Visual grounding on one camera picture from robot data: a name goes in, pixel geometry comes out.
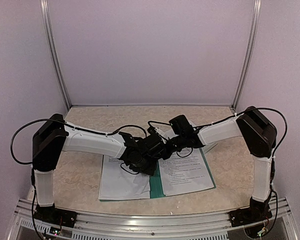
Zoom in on printed paper sheet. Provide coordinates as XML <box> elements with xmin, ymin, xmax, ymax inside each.
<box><xmin>98</xmin><ymin>156</ymin><xmax>151</xmax><ymax>201</ymax></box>

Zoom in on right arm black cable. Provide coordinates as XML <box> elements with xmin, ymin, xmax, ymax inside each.
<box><xmin>147</xmin><ymin>107</ymin><xmax>290</xmax><ymax>201</ymax></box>

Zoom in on left aluminium frame post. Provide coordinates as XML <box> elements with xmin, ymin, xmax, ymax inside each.
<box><xmin>39</xmin><ymin>0</ymin><xmax>72</xmax><ymax>111</ymax></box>

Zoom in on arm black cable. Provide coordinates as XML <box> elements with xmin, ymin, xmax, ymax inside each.
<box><xmin>147</xmin><ymin>107</ymin><xmax>290</xmax><ymax>201</ymax></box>
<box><xmin>10</xmin><ymin>118</ymin><xmax>148</xmax><ymax>176</ymax></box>

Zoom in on dark teal folder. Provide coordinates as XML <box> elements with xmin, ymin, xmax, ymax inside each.
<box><xmin>98</xmin><ymin>147</ymin><xmax>217</xmax><ymax>201</ymax></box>

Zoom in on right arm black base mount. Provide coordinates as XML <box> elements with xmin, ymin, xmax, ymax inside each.
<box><xmin>228</xmin><ymin>196</ymin><xmax>273</xmax><ymax>227</ymax></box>

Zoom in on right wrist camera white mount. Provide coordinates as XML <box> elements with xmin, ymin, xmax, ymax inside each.
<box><xmin>147</xmin><ymin>126</ymin><xmax>165</xmax><ymax>139</ymax></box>

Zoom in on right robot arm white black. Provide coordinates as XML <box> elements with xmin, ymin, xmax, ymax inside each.
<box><xmin>162</xmin><ymin>106</ymin><xmax>279</xmax><ymax>222</ymax></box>

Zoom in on paper sheets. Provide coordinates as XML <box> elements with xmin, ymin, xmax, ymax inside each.
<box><xmin>158</xmin><ymin>148</ymin><xmax>216</xmax><ymax>197</ymax></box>

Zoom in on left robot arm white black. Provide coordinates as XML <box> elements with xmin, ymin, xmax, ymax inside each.
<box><xmin>32</xmin><ymin>113</ymin><xmax>166</xmax><ymax>223</ymax></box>

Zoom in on right aluminium frame post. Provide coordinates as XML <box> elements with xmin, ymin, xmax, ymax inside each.
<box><xmin>231</xmin><ymin>0</ymin><xmax>262</xmax><ymax>111</ymax></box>

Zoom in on front aluminium rail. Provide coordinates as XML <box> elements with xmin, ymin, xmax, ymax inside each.
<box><xmin>4</xmin><ymin>198</ymin><xmax>300</xmax><ymax>240</ymax></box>

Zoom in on light green clipboard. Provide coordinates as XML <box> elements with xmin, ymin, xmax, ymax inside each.
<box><xmin>202</xmin><ymin>143</ymin><xmax>218</xmax><ymax>154</ymax></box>

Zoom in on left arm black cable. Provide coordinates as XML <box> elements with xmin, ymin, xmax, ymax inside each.
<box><xmin>10</xmin><ymin>118</ymin><xmax>148</xmax><ymax>176</ymax></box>

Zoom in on aluminium frame post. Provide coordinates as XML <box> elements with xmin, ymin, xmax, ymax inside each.
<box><xmin>231</xmin><ymin>0</ymin><xmax>262</xmax><ymax>111</ymax></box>
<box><xmin>39</xmin><ymin>0</ymin><xmax>72</xmax><ymax>111</ymax></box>

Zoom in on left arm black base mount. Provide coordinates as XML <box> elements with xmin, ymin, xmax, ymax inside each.
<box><xmin>34</xmin><ymin>204</ymin><xmax>78</xmax><ymax>228</ymax></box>

